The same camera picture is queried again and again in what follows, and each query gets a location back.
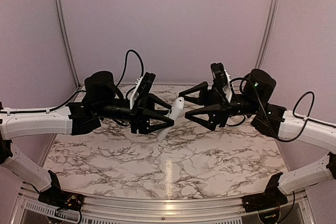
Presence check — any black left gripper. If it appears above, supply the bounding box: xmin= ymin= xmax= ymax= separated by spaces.
xmin=94 ymin=92 xmax=176 ymax=134

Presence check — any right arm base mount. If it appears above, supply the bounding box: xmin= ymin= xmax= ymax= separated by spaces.
xmin=242 ymin=172 xmax=288 ymax=212

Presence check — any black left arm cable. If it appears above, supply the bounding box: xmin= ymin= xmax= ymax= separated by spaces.
xmin=0 ymin=49 xmax=145 ymax=116

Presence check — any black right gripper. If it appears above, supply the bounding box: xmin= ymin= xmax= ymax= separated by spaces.
xmin=180 ymin=81 xmax=261 ymax=131

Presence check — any right aluminium frame post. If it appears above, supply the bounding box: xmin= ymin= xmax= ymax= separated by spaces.
xmin=252 ymin=0 xmax=279 ymax=69

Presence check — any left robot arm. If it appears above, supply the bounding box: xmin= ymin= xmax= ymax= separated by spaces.
xmin=1 ymin=71 xmax=174 ymax=206

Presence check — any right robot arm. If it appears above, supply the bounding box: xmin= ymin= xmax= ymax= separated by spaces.
xmin=179 ymin=63 xmax=335 ymax=207

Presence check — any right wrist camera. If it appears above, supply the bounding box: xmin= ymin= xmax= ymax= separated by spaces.
xmin=211 ymin=63 xmax=233 ymax=103

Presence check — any aluminium frame post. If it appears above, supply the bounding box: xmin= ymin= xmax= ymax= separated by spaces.
xmin=54 ymin=0 xmax=80 ymax=89
xmin=252 ymin=0 xmax=279 ymax=69

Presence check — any aluminium front rail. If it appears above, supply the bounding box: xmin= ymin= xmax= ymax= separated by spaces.
xmin=15 ymin=186 xmax=316 ymax=224

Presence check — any white remote control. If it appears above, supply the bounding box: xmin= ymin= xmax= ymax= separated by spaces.
xmin=156 ymin=97 xmax=184 ymax=143

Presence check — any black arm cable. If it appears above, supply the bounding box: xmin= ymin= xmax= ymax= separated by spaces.
xmin=0 ymin=49 xmax=145 ymax=116
xmin=225 ymin=77 xmax=336 ymax=143

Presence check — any left aluminium frame post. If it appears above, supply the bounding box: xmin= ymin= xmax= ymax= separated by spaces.
xmin=54 ymin=0 xmax=80 ymax=89

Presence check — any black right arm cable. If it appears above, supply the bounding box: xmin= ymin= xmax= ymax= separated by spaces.
xmin=225 ymin=77 xmax=336 ymax=143

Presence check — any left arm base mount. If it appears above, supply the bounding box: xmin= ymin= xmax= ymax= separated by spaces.
xmin=38 ymin=170 xmax=84 ymax=211

